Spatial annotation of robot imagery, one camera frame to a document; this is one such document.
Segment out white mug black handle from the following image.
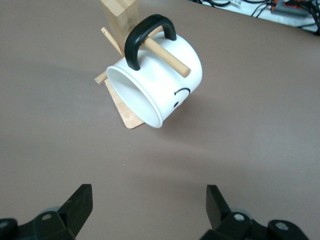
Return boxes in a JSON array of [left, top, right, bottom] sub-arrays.
[[106, 13, 204, 129]]

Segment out wooden mug rack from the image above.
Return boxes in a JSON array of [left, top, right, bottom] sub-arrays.
[[94, 0, 192, 130]]

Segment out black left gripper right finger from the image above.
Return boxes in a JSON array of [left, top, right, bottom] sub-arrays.
[[199, 184, 311, 240]]

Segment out orange grey device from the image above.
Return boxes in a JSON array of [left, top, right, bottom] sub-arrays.
[[269, 0, 311, 17]]

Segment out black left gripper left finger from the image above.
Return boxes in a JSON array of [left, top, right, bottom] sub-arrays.
[[0, 184, 94, 240]]

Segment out black cable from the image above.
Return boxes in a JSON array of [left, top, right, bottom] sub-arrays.
[[202, 0, 232, 8], [251, 1, 272, 18], [298, 4, 320, 36]]

